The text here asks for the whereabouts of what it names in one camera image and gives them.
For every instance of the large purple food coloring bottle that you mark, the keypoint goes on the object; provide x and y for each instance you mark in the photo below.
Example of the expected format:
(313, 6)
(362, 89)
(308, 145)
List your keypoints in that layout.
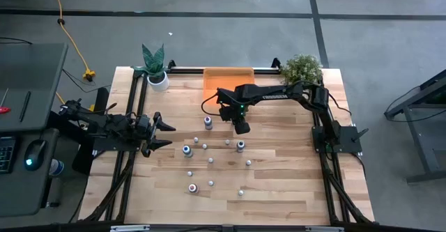
(208, 122)

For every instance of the black computer mouse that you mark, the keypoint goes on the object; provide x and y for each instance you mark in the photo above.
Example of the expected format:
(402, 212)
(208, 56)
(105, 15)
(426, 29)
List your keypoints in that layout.
(35, 152)

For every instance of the black pen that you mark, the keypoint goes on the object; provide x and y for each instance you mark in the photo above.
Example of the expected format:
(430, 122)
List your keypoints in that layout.
(25, 106)

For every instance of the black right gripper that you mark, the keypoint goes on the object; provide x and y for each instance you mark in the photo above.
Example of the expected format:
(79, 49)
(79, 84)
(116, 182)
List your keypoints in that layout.
(242, 127)

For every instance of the large pink food coloring bottle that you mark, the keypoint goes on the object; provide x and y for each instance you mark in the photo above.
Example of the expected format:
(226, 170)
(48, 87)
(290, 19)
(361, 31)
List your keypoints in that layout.
(193, 188)

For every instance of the large blue food coloring bottle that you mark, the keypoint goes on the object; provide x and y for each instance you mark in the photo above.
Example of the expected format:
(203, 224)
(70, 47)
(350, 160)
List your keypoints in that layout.
(187, 150)

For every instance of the silver metal bracket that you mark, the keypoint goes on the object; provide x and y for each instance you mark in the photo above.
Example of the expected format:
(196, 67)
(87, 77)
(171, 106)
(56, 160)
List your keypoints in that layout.
(324, 229)
(129, 228)

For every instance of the dark grey desk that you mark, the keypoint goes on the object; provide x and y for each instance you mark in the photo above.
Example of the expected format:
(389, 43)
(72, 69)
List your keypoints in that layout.
(35, 75)

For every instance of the orange translucent plastic bin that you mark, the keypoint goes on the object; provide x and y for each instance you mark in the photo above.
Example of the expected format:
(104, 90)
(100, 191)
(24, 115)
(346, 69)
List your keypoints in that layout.
(223, 80)

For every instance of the bushy plant in black pot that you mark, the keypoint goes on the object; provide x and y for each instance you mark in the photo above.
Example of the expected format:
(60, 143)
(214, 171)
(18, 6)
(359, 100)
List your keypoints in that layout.
(301, 68)

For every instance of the black metal cart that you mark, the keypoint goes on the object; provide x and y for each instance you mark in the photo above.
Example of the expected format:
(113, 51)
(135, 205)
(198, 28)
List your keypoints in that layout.
(418, 127)

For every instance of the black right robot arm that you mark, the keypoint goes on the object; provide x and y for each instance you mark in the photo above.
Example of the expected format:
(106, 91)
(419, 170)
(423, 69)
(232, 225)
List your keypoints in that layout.
(268, 94)

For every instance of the black keyboard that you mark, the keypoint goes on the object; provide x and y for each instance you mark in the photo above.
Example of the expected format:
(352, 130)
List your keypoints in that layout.
(7, 155)

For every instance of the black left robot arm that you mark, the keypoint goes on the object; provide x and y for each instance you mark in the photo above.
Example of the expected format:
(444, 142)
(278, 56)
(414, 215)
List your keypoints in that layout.
(104, 124)

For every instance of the snake plant in white pot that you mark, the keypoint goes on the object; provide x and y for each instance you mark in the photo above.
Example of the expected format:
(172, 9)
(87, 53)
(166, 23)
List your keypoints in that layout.
(158, 80)

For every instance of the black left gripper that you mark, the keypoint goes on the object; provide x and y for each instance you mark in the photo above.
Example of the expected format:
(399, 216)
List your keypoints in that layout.
(144, 134)

